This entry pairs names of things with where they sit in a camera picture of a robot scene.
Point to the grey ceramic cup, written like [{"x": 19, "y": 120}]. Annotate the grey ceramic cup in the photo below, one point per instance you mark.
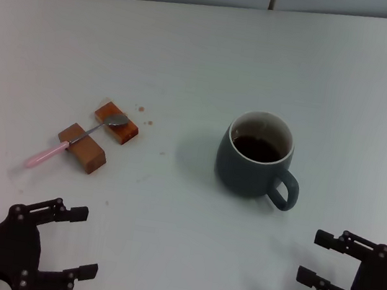
[{"x": 240, "y": 175}]

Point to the brown wooden block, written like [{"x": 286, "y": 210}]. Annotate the brown wooden block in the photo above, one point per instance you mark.
[{"x": 86, "y": 154}]

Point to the dark coffee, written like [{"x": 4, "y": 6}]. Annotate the dark coffee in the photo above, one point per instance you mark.
[{"x": 256, "y": 149}]

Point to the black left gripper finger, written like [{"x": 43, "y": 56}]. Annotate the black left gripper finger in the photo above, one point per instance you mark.
[
  {"x": 77, "y": 213},
  {"x": 85, "y": 272}
]

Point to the orange wet wooden block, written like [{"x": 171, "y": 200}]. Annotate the orange wet wooden block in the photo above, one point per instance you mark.
[{"x": 126, "y": 134}]

